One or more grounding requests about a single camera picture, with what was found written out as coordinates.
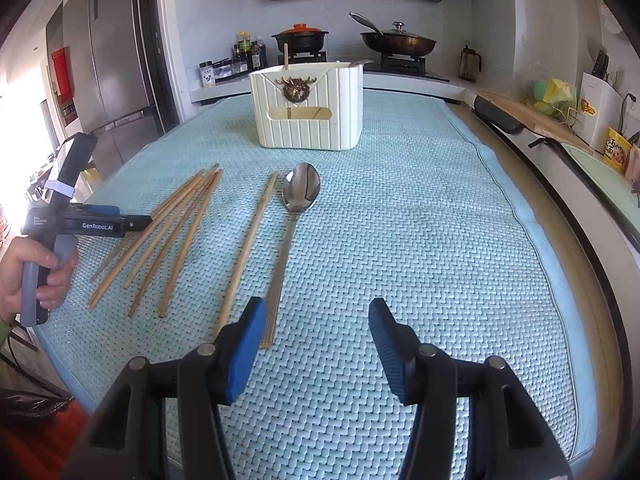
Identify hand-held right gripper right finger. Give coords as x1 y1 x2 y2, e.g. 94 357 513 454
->
368 297 576 480

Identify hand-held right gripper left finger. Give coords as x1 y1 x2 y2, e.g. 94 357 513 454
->
60 296 268 480

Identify bunch of wooden chopsticks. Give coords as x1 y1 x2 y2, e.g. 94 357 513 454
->
87 162 224 319

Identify steel spoon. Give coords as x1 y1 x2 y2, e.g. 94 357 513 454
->
259 162 322 350

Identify white ribbed utensil holder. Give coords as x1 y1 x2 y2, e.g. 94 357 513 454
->
249 60 364 152

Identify person's left hand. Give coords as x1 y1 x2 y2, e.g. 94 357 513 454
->
0 235 79 321

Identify light blue woven mat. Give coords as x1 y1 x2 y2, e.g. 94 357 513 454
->
37 87 601 480

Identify silver refrigerator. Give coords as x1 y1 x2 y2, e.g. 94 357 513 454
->
45 0 173 181

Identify row of spice jars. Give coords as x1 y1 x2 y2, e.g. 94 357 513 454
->
214 57 249 82

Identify black plastic bag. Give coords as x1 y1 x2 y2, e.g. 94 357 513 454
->
0 387 76 418

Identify green sauce bottle yellow cap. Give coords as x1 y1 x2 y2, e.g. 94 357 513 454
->
236 31 252 72

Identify black clay pot orange lid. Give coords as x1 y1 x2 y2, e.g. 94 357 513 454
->
271 23 330 54

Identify black oblong object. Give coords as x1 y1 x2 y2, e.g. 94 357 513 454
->
472 95 526 135

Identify light green board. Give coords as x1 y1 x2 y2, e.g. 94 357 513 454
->
560 142 640 241

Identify wooden cutting board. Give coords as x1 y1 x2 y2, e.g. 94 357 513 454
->
475 89 596 153

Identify black gas stove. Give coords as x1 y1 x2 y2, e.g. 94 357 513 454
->
285 51 451 83

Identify dark glass kettle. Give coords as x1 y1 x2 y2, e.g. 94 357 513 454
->
459 44 482 82

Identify yellow snack packet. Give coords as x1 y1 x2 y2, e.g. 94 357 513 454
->
605 126 636 176

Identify black frying pan glass lid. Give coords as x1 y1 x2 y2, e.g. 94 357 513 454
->
349 12 437 57

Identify yellow plastic bag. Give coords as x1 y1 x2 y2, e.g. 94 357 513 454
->
532 77 578 116

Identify white knife block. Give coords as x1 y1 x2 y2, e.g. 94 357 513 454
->
579 71 623 146

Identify black knives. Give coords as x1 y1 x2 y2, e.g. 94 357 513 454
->
591 49 611 81

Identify red wall poster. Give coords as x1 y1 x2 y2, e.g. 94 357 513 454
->
50 46 76 106

